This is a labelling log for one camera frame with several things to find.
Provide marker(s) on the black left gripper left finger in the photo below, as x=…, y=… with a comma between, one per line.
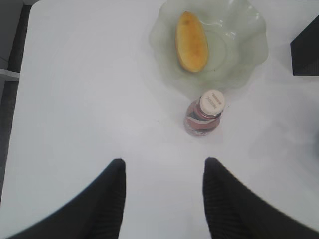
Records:
x=95, y=213

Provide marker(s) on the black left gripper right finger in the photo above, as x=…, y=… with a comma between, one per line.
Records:
x=233, y=211

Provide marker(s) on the brown coffee bottle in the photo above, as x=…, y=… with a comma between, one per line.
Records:
x=204, y=114

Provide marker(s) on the yellow bread loaf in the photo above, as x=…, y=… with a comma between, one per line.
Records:
x=191, y=43

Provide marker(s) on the black mesh pen holder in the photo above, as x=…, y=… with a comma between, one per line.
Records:
x=305, y=51

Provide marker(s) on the translucent green wavy bowl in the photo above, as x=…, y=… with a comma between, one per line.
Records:
x=236, y=37

